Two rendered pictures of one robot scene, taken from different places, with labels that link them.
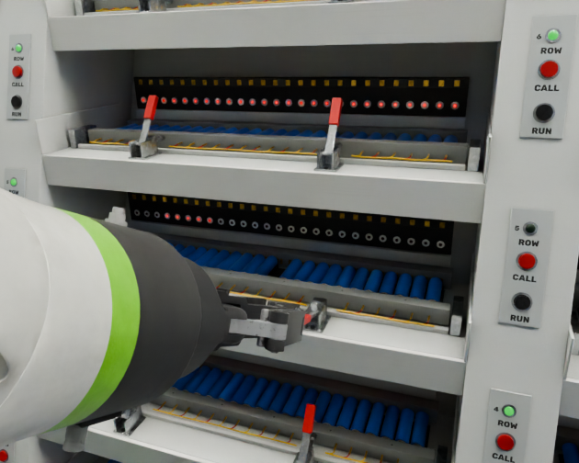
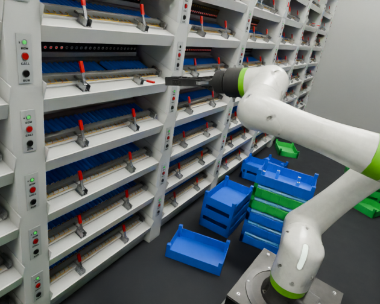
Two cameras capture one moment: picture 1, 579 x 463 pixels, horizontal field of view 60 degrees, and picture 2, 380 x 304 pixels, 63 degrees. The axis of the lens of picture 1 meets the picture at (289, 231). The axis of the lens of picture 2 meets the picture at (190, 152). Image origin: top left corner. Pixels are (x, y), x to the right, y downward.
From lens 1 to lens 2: 1.13 m
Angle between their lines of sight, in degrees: 80
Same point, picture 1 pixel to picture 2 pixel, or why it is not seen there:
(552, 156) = (184, 28)
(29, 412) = not seen: hidden behind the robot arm
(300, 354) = (137, 93)
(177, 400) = (86, 128)
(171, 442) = (100, 140)
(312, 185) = (143, 37)
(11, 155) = (19, 25)
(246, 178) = (127, 35)
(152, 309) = not seen: hidden behind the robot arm
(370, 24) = not seen: outside the picture
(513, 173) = (178, 32)
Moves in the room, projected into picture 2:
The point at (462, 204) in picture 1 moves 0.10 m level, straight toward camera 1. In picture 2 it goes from (169, 41) to (190, 45)
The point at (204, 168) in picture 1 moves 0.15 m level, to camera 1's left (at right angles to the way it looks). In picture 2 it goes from (116, 32) to (92, 32)
